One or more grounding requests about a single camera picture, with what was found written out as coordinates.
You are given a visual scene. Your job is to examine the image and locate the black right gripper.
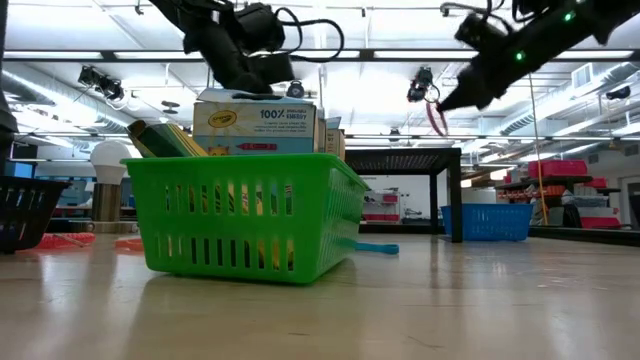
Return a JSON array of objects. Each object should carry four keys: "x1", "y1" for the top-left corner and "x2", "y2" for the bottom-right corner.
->
[{"x1": 437, "y1": 13, "x2": 572, "y2": 112}]

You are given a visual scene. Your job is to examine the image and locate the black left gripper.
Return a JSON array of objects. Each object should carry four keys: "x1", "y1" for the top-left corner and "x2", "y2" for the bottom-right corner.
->
[{"x1": 219, "y1": 2, "x2": 297, "y2": 96}]

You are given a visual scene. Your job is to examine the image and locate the light blue crayola box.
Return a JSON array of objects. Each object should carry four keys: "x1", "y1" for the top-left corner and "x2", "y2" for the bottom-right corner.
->
[{"x1": 192, "y1": 87, "x2": 320, "y2": 157}]

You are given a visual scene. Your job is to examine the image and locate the black perforated metal stand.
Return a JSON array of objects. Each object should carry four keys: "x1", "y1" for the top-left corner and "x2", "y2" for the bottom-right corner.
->
[{"x1": 343, "y1": 147, "x2": 464, "y2": 245}]

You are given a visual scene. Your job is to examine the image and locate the small Crayola crayon box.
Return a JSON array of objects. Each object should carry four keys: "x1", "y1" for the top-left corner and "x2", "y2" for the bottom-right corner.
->
[{"x1": 125, "y1": 118, "x2": 210, "y2": 160}]

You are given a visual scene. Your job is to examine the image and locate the blue plastic basket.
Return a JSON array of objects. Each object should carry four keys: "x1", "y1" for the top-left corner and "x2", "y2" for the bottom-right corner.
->
[{"x1": 440, "y1": 202, "x2": 535, "y2": 243}]

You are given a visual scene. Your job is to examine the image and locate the green plastic basket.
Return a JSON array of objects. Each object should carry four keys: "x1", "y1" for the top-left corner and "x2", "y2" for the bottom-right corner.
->
[{"x1": 121, "y1": 152, "x2": 372, "y2": 286}]

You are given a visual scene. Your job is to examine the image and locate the black plastic basket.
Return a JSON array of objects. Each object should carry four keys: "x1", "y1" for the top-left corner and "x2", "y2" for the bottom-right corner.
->
[{"x1": 0, "y1": 176, "x2": 71, "y2": 255}]

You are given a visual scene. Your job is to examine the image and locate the overhead LED light bar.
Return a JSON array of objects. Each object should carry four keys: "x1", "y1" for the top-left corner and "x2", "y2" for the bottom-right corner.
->
[{"x1": 0, "y1": 47, "x2": 640, "y2": 65}]

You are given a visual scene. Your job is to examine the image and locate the red storage bin rack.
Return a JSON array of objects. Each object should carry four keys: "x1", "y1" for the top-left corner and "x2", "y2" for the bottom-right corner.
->
[{"x1": 494, "y1": 158, "x2": 624, "y2": 231}]

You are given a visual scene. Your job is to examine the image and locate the white rack with red bins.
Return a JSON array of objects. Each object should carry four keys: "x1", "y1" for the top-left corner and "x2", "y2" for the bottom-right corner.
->
[{"x1": 360, "y1": 189, "x2": 409, "y2": 225}]

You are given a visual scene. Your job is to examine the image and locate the white bulb brass lamp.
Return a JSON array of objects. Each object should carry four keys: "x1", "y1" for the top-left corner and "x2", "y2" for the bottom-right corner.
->
[{"x1": 69, "y1": 139, "x2": 139, "y2": 235}]

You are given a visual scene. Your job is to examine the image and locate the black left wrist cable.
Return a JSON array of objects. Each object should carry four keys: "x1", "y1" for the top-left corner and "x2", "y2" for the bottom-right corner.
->
[{"x1": 273, "y1": 6, "x2": 346, "y2": 64}]

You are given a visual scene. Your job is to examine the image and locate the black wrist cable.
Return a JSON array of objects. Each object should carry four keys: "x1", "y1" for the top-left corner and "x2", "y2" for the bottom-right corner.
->
[
  {"x1": 439, "y1": 0, "x2": 521, "y2": 31},
  {"x1": 273, "y1": 6, "x2": 346, "y2": 64}
]

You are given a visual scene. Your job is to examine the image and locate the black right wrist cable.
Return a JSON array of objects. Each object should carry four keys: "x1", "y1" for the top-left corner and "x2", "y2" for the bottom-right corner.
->
[{"x1": 439, "y1": 0, "x2": 521, "y2": 31}]

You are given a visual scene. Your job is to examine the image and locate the black metal rig frame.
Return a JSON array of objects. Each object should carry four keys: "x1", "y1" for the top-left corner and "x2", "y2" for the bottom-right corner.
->
[{"x1": 527, "y1": 224, "x2": 640, "y2": 248}]

